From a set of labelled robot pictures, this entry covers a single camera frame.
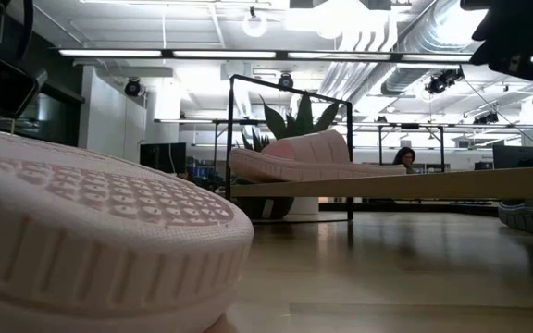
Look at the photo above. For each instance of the pink slide sandal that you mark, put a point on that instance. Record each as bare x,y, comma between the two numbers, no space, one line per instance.
303,159
86,231

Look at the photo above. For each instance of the black computer monitor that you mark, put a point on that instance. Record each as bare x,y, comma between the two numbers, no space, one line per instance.
521,157
162,157

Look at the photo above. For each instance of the black ceiling spotlight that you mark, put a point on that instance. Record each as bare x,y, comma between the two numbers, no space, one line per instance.
286,81
132,87

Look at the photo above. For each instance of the person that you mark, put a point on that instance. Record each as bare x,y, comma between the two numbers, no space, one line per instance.
405,159

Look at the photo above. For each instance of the overhead LED light bar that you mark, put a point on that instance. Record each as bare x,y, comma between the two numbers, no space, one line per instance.
225,54

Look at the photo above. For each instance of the snake plant in white pot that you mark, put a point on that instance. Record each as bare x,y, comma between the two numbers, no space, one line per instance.
303,120

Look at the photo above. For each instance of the succulents in dark bowl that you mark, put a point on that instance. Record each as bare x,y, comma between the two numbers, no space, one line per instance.
266,208

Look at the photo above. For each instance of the black overhead camera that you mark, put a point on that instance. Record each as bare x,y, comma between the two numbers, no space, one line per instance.
442,82

